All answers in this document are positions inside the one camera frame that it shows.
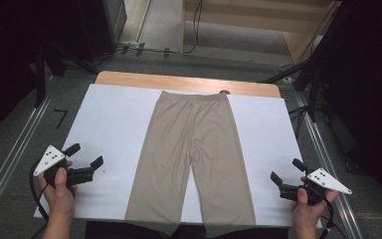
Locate black tripod stand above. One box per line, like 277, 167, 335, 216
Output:
34, 43, 98, 109

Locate metal floor rail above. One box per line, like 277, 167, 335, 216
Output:
0, 94, 53, 231
292, 91, 365, 239

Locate dark curtain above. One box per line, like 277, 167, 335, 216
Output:
0, 0, 91, 147
311, 0, 382, 220

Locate black floor cable bundle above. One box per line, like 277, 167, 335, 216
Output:
112, 41, 182, 60

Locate hand-held gripper cable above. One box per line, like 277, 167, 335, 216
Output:
28, 160, 52, 222
321, 197, 335, 239

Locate right hand-held gripper cable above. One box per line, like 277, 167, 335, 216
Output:
321, 197, 335, 239

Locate person's right hand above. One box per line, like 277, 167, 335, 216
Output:
290, 175, 340, 233

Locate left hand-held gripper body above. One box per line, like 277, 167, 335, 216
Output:
33, 144, 96, 187

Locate wooden shelf unit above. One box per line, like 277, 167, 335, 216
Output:
180, 0, 342, 66

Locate dark cabinet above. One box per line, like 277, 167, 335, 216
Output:
79, 0, 128, 63

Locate left hand-held gripper cable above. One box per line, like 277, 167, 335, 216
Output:
28, 160, 52, 222

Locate white table board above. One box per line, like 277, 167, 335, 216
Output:
33, 83, 323, 229

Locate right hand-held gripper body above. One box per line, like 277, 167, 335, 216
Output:
279, 167, 353, 207

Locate black hanging cable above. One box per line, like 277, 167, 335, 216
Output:
182, 0, 204, 56

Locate beige pants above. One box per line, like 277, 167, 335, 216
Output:
123, 90, 257, 239

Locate black metal stand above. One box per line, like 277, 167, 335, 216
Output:
260, 49, 329, 124

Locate thin black floor cable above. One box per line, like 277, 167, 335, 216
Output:
322, 215, 348, 239

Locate person's left hand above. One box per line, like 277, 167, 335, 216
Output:
37, 159, 80, 219

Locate wooden table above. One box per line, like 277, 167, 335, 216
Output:
94, 70, 283, 99

